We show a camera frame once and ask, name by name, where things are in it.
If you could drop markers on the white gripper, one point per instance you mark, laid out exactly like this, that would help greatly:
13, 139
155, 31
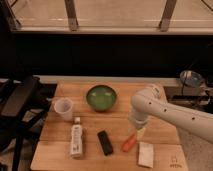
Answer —
139, 120

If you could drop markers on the orange red pepper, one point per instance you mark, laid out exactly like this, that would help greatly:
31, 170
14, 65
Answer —
129, 143

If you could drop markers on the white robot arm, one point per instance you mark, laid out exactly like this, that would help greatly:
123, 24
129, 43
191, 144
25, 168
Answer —
147, 101

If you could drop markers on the green ceramic bowl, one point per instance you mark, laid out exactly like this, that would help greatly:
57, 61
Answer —
101, 97

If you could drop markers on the white folded napkin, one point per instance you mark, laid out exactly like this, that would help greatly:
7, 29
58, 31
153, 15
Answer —
146, 155

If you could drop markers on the black rectangular remote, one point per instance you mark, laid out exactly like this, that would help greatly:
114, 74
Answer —
105, 143

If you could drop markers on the white plastic bottle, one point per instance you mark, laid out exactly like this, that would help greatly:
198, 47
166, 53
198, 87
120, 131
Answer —
76, 148

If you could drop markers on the round metal tin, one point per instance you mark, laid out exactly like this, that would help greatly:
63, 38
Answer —
191, 78

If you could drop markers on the clear plastic cup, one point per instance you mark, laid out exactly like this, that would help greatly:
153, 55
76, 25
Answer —
64, 107

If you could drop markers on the right metal window post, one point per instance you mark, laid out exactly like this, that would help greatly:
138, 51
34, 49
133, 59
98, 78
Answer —
167, 15

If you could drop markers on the metal window post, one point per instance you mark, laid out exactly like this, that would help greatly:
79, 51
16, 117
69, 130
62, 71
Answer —
71, 14
167, 15

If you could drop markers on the left metal window post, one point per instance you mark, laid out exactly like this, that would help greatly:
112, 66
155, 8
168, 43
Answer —
71, 14

